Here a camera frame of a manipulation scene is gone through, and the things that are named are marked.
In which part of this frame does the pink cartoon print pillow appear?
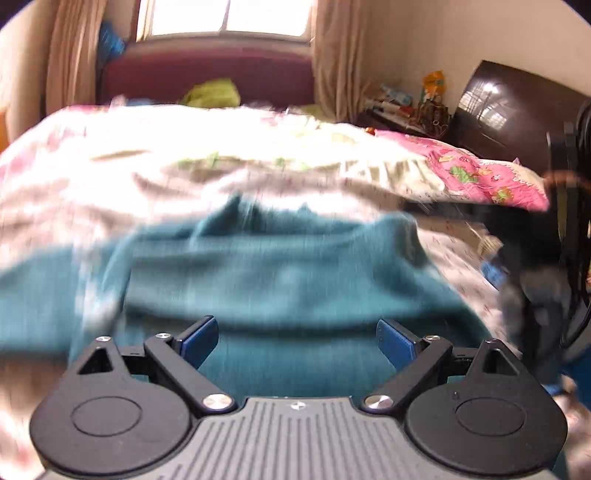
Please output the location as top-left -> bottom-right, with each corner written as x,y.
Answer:
374,129 -> 551,212

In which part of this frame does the pile of books and papers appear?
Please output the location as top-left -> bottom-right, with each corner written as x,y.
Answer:
367,83 -> 419,126

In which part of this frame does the brown handbag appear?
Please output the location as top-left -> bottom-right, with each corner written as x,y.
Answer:
416,98 -> 451,137

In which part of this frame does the beige curtain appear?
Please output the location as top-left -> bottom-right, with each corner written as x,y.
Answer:
46,0 -> 139,116
311,0 -> 376,123

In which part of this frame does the blue plastic bag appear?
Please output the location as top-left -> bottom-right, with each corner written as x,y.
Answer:
98,22 -> 126,65

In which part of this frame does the teal knit sweater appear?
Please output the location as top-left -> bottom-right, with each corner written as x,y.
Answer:
0,194 -> 497,402

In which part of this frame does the green cloth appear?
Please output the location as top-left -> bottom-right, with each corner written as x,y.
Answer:
180,78 -> 241,107

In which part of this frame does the yellow toy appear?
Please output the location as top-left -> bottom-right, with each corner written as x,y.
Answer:
422,69 -> 447,100

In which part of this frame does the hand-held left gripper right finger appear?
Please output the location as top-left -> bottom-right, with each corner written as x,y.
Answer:
360,318 -> 525,413

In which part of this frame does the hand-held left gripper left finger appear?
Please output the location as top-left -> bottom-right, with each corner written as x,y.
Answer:
69,315 -> 236,414

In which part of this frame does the cherry print bedsheet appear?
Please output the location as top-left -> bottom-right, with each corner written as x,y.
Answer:
0,152 -> 583,480

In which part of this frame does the window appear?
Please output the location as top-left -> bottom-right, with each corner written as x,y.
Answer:
136,0 -> 317,42

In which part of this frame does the cartoon bear print quilt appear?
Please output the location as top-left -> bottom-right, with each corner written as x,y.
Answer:
0,104 -> 444,199

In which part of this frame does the dark wooden headboard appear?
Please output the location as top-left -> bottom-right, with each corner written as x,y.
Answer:
450,60 -> 591,174

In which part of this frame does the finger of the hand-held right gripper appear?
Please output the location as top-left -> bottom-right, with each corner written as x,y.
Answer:
480,237 -> 511,291

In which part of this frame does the maroon padded sofa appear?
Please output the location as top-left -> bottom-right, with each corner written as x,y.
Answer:
99,41 -> 317,109

